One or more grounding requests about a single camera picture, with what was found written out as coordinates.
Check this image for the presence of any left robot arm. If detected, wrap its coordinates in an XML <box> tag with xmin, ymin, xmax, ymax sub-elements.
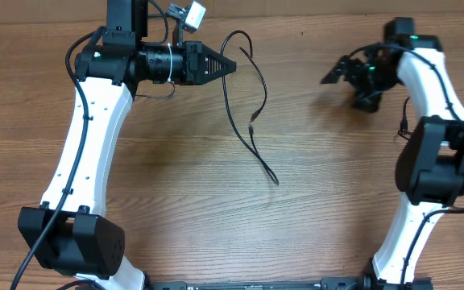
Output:
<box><xmin>18</xmin><ymin>1</ymin><xmax>237</xmax><ymax>289</ymax></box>

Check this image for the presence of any black usb cable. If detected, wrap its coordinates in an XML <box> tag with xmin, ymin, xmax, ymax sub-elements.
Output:
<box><xmin>219</xmin><ymin>30</ymin><xmax>280</xmax><ymax>186</ymax></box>

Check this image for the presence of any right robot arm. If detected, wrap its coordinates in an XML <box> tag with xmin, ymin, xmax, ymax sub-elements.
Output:
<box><xmin>320</xmin><ymin>17</ymin><xmax>464</xmax><ymax>289</ymax></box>

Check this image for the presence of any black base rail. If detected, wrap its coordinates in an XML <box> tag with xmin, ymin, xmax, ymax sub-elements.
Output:
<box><xmin>74</xmin><ymin>275</ymin><xmax>434</xmax><ymax>290</ymax></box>

